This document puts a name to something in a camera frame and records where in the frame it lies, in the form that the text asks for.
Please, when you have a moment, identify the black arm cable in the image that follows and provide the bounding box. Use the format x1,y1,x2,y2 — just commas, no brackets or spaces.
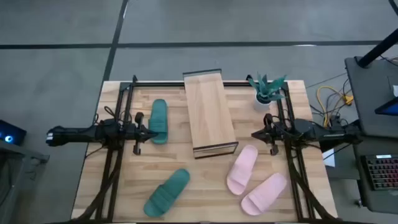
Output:
264,113,301,138
93,105,133,126

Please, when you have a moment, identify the green rubber slide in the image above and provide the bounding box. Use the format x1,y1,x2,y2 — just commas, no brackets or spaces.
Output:
148,98,169,145
143,168,191,218

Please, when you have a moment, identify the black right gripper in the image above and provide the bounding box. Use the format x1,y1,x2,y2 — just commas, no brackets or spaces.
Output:
251,113,281,156

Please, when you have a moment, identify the wooden shelf with black frame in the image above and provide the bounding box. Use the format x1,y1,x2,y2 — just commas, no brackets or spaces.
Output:
182,68,239,160

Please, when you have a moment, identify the dark tablet with blue screen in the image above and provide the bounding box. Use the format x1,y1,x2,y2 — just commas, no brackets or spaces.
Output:
374,96,398,116

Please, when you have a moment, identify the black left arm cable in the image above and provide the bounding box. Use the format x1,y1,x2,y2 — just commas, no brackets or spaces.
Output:
93,105,133,126

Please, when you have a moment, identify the yellow cable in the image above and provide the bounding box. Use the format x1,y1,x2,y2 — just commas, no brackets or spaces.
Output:
316,85,354,128

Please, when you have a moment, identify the grey desk with keyboard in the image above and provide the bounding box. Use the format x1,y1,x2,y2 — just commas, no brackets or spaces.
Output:
351,135,398,215

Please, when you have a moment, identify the black device with blue light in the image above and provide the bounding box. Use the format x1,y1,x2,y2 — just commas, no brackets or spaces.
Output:
0,119,27,146

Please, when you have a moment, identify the black backlit keyboard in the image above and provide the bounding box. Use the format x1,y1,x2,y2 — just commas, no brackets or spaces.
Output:
362,154,398,191

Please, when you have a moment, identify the pink rubber slide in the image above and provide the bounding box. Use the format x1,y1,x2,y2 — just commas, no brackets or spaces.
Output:
226,144,259,196
240,172,287,217

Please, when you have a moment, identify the grey metal cart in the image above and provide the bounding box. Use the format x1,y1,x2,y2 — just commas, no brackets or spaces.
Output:
0,141,50,224

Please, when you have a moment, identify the green plant in white pot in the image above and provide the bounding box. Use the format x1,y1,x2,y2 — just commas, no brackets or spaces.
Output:
248,72,287,112

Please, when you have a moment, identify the black stand pole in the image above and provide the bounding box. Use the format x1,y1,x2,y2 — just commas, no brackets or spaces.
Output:
356,28,398,68

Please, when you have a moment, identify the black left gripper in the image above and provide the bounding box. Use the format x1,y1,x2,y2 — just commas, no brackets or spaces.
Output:
124,111,159,156

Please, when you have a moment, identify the grey desk with pole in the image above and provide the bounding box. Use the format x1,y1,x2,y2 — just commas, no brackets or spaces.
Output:
344,55,398,139

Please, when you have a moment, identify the black aluminium table frame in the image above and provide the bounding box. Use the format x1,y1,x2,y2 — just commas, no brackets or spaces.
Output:
71,74,340,224

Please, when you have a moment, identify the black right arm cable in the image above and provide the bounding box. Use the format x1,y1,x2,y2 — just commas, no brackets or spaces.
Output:
264,113,301,138

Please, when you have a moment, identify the white paper sheet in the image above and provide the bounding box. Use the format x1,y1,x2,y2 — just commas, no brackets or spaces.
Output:
322,148,336,168

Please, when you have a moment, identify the thin black floor cable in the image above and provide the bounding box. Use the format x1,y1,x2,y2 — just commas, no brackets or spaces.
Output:
306,72,348,90

